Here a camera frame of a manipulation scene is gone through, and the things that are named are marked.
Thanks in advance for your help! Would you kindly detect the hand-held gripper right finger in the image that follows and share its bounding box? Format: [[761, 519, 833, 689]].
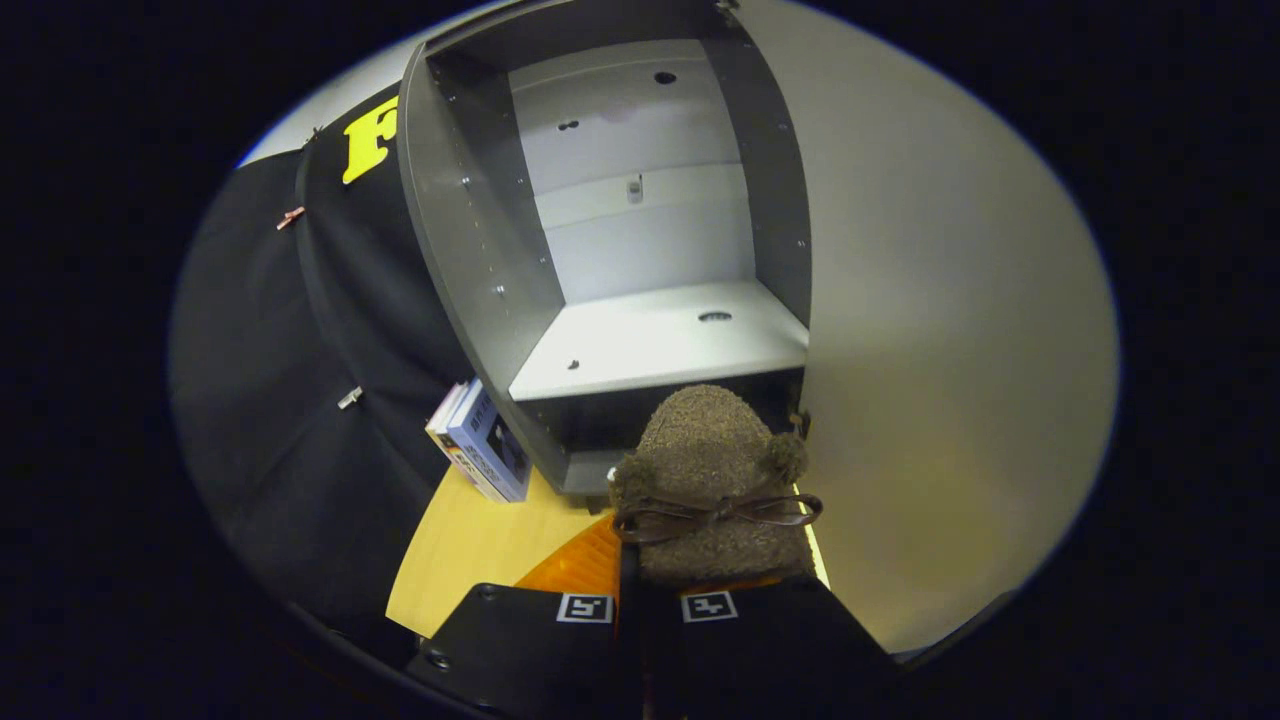
[[625, 575, 901, 720]]

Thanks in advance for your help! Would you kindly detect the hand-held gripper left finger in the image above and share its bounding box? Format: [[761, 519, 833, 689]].
[[405, 515, 623, 720]]

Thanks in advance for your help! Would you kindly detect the brown fuzzy shoe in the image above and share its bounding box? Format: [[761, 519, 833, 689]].
[[608, 384, 824, 591]]

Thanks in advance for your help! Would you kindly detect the beige shoe cabinet door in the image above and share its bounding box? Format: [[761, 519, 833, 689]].
[[735, 0, 1121, 656]]

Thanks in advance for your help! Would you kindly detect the dark grey shoe cabinet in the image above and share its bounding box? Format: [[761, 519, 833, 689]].
[[397, 0, 813, 498]]

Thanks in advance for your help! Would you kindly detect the blue cover book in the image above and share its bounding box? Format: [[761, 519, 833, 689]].
[[447, 380, 533, 504]]

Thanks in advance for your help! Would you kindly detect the white spine book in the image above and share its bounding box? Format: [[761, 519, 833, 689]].
[[425, 382, 491, 493]]

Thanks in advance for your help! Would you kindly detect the black backdrop cloth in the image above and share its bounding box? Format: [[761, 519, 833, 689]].
[[170, 82, 561, 663]]

